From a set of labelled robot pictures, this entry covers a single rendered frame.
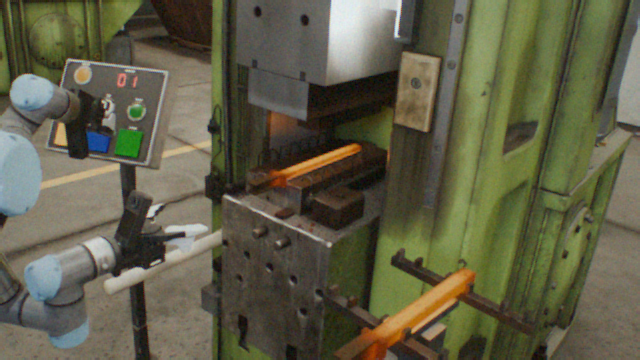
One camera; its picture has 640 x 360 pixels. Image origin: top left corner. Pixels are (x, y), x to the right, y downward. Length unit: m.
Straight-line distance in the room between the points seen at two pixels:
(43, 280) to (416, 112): 0.85
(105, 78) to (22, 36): 4.28
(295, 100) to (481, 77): 0.44
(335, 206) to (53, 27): 4.98
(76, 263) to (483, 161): 0.87
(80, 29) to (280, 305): 4.97
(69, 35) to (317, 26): 4.98
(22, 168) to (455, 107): 0.88
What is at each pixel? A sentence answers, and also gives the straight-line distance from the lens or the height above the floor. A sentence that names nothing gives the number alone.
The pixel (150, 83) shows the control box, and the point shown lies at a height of 1.16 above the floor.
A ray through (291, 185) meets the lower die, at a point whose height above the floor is 0.99.
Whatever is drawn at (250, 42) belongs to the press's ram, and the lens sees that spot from 1.46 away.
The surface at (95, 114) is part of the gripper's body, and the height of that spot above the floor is 1.15.
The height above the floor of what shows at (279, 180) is 1.00.
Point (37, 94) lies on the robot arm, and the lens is 1.30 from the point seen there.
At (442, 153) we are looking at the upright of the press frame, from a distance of 1.34.
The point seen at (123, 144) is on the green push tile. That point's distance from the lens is 1.69.
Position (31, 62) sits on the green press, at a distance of 6.15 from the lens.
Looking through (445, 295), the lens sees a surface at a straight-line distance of 1.08.
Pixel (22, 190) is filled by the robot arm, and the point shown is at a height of 1.22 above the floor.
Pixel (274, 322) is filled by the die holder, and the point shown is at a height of 0.60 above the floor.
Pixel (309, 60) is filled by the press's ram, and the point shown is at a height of 1.32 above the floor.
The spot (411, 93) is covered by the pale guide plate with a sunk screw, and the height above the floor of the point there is 1.27.
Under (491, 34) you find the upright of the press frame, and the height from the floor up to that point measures 1.42.
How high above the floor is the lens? 1.58
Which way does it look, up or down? 23 degrees down
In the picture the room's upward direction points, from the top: 4 degrees clockwise
